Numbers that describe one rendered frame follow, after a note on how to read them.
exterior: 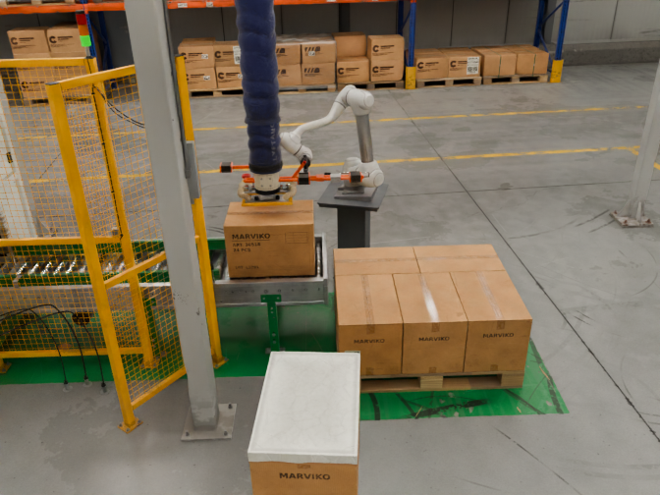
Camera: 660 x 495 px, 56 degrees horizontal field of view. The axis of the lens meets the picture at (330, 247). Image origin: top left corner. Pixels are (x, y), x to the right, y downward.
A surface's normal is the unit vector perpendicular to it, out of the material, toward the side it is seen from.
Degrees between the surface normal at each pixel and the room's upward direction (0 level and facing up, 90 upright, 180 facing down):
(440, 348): 90
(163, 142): 90
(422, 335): 90
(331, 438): 0
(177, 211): 90
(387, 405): 0
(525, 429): 0
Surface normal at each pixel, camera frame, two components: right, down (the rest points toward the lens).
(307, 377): -0.02, -0.88
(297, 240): 0.03, 0.47
